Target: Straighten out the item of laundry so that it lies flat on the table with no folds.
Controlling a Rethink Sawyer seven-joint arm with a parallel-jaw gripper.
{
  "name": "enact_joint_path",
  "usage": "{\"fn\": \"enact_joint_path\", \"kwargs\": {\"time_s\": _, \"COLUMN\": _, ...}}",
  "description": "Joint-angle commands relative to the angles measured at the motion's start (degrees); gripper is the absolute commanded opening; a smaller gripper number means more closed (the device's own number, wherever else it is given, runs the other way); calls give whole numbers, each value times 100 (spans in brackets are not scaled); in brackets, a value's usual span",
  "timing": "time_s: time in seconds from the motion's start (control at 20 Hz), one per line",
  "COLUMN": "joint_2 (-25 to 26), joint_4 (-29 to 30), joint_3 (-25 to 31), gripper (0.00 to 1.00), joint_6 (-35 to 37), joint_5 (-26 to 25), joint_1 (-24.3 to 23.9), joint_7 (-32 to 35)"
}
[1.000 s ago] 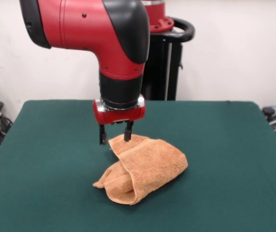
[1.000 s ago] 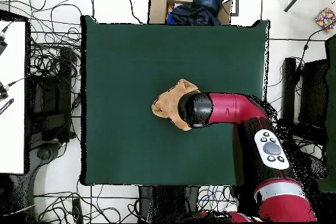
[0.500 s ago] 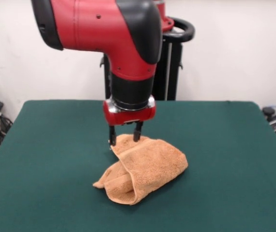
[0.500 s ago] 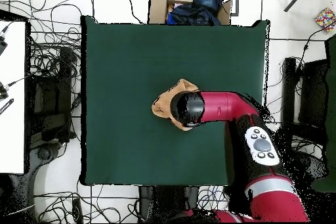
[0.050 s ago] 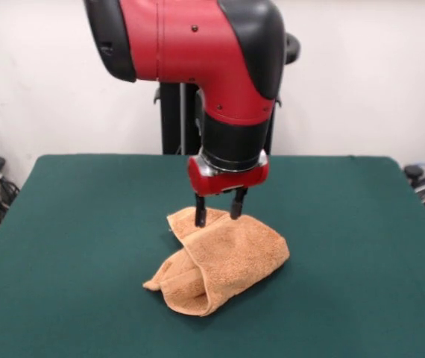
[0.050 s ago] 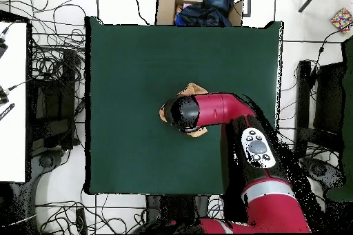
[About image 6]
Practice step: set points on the tan terry towel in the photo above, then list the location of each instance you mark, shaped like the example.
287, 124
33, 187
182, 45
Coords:
193, 89

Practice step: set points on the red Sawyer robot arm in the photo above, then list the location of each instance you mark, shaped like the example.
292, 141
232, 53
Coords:
218, 108

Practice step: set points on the dark green table cloth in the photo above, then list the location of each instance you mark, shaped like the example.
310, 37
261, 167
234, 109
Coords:
124, 80

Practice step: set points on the navy shiny garment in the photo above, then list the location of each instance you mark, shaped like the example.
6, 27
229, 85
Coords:
201, 15

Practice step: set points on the brown cardboard box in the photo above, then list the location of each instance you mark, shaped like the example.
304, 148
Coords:
165, 9

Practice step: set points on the grey round stand base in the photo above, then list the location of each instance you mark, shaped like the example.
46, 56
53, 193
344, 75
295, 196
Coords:
46, 161
318, 168

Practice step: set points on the white desk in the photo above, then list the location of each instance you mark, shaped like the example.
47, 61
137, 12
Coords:
13, 141

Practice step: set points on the black perforated strip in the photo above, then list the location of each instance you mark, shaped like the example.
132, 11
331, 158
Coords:
7, 111

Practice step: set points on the green draped cloth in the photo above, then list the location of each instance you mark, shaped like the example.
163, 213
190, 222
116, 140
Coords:
349, 108

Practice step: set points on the black device on desk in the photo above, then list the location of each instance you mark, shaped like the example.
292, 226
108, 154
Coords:
2, 47

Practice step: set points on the multicoloured patterned cube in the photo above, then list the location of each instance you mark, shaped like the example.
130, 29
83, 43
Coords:
342, 20

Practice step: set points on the black stand frame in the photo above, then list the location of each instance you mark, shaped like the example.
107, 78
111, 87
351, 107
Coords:
329, 94
52, 102

